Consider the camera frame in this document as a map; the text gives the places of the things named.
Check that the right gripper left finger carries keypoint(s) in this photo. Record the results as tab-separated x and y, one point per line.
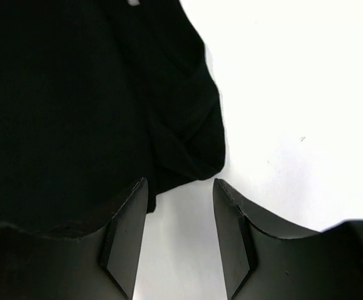
121	248

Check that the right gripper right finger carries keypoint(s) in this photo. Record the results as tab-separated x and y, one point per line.
237	250

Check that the black t shirt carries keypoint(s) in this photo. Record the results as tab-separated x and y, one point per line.
95	95

